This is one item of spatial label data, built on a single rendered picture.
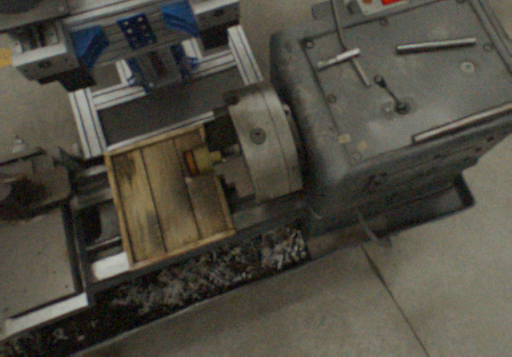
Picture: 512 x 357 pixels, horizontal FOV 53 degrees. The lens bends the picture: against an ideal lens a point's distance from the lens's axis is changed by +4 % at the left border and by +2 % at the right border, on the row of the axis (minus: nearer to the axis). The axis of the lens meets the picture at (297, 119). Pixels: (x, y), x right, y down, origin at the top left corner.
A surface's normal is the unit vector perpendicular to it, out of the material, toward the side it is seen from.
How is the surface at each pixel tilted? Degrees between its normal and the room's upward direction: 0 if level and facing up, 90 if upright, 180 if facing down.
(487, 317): 0
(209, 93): 0
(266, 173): 49
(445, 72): 0
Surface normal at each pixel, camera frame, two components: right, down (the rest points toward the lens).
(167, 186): 0.04, -0.38
